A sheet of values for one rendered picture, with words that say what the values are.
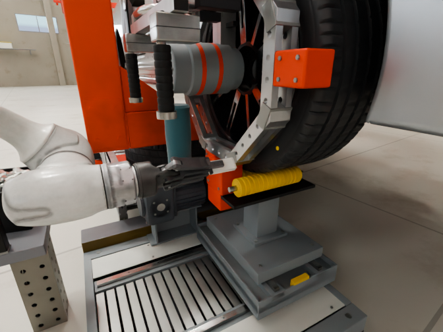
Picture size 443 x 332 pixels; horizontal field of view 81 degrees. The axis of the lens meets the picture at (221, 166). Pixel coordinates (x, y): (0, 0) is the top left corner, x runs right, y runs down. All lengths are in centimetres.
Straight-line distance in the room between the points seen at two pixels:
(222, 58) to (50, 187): 51
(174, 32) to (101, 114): 67
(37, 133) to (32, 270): 55
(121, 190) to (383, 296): 111
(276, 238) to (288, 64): 71
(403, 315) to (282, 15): 110
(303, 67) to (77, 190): 45
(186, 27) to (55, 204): 40
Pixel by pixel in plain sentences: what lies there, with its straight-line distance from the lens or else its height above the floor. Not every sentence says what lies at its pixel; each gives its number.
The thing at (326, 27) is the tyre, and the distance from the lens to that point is 62.
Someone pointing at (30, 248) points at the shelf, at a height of 45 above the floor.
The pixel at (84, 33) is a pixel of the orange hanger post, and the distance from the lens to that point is 116.
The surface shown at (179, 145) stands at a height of 61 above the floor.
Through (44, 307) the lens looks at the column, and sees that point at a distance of 116.
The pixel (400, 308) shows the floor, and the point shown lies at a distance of 131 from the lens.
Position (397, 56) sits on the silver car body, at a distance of 60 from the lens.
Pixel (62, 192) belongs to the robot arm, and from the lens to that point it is 51.
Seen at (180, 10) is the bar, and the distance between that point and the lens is 56.
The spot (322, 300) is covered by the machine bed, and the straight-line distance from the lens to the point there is 110.
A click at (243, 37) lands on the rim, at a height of 94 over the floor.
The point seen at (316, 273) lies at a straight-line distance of 105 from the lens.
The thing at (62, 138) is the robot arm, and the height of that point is 72.
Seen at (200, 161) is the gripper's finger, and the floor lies 66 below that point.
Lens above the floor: 85
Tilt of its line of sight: 20 degrees down
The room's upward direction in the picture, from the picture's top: straight up
